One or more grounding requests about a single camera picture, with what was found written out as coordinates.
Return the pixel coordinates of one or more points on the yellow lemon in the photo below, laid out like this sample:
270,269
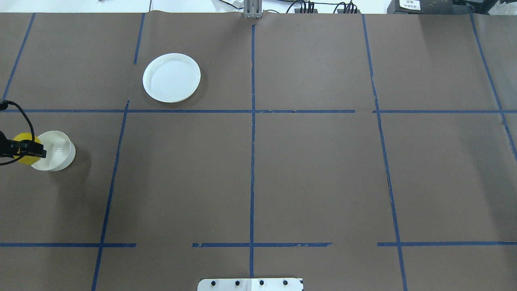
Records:
28,159

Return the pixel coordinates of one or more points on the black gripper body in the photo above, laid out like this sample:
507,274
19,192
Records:
28,149

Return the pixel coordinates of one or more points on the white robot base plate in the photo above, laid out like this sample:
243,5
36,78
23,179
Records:
251,284

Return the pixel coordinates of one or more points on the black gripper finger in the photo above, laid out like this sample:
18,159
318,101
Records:
30,148

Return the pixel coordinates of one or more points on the white bowl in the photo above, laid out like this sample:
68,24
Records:
60,151

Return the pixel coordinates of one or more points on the white plate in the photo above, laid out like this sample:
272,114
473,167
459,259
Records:
171,78

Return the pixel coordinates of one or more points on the black device with label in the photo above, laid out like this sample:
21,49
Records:
427,7

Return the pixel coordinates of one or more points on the aluminium frame post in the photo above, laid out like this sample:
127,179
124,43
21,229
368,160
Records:
252,9

